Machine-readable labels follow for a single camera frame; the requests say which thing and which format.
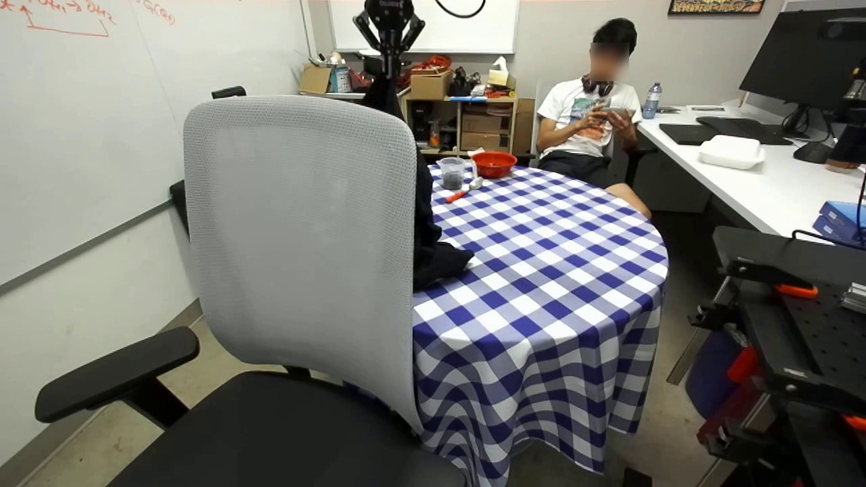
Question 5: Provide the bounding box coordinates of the black computer monitor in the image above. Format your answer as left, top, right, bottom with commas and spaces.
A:
736, 5, 866, 116

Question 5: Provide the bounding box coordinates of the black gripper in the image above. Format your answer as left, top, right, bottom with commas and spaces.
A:
352, 0, 426, 86

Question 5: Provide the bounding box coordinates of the black keyboard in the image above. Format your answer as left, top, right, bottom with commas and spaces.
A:
658, 120, 720, 148

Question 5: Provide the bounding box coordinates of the large wall whiteboard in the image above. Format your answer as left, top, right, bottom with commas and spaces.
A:
0, 0, 314, 293

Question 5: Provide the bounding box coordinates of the blue white checkered tablecloth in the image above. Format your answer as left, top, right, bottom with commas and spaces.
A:
409, 159, 674, 487

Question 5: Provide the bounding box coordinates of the blue book stack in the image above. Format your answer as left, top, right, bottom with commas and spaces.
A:
812, 199, 866, 251

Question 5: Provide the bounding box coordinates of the framed wall picture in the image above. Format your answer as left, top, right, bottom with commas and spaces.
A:
666, 0, 767, 19

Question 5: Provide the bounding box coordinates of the brown cardboard box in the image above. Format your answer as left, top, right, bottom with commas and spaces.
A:
298, 59, 337, 97

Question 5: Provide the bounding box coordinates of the white office desk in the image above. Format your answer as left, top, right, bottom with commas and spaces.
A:
636, 100, 866, 243

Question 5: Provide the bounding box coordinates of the white folded plastic bag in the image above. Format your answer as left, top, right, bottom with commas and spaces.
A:
694, 132, 767, 173

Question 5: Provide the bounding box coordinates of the grey mesh office chair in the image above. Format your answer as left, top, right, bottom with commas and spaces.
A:
33, 84, 473, 487

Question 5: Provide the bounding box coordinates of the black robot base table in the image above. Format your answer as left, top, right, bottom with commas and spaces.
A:
685, 223, 866, 487

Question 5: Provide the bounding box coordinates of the seated person in white shirt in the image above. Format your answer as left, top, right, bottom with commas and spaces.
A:
532, 17, 655, 223

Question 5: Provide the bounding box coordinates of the red bowl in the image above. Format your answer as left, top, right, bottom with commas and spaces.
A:
471, 148, 519, 181

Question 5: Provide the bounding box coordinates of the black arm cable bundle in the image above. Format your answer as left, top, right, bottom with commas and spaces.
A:
433, 0, 490, 21

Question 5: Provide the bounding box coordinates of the wooden storage shelf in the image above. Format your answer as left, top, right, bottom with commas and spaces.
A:
398, 84, 521, 162

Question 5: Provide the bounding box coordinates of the black cloth with white logo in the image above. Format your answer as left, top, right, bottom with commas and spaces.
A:
356, 78, 477, 295

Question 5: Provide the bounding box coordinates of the orange handled clamp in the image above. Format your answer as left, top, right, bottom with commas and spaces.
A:
721, 345, 762, 387
770, 278, 823, 304

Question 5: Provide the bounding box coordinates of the clear water bottle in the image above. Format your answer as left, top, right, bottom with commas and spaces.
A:
639, 78, 666, 121

